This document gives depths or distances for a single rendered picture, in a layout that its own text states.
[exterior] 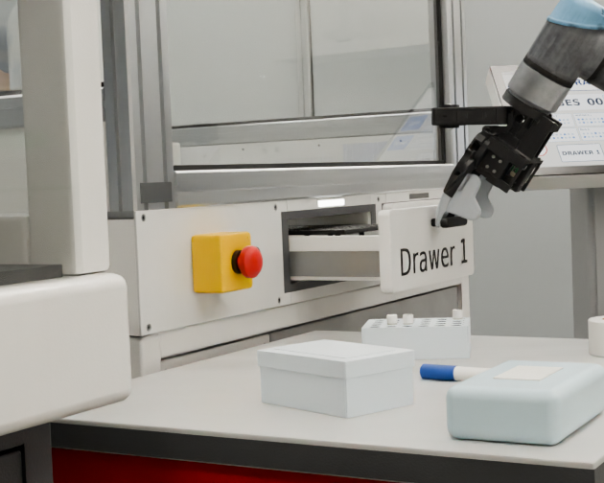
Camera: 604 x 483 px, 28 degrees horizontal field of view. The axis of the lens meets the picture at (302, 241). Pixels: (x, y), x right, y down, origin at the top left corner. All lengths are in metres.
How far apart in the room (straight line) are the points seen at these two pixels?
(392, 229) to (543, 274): 1.88
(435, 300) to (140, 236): 0.88
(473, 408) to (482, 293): 2.53
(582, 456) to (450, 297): 1.32
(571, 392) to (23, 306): 0.43
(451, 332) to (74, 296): 0.59
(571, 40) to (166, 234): 0.58
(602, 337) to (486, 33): 2.18
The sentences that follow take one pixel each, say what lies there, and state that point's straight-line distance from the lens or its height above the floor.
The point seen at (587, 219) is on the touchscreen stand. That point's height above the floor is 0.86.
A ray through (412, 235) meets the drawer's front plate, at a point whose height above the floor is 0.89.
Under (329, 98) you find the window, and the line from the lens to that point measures 1.83.
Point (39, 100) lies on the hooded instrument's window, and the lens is 0.92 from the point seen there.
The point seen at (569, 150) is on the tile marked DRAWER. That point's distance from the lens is 2.50.
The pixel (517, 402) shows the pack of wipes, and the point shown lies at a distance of 0.96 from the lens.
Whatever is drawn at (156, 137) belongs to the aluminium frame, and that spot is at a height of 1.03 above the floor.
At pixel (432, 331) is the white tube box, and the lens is 1.40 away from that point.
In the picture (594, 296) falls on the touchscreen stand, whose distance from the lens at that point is 2.62.
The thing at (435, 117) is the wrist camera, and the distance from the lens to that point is 1.69.
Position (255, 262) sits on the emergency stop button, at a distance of 1.47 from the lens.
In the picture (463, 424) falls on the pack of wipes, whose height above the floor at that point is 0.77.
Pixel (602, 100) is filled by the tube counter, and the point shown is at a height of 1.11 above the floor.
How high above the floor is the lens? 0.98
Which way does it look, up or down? 3 degrees down
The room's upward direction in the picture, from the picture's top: 2 degrees counter-clockwise
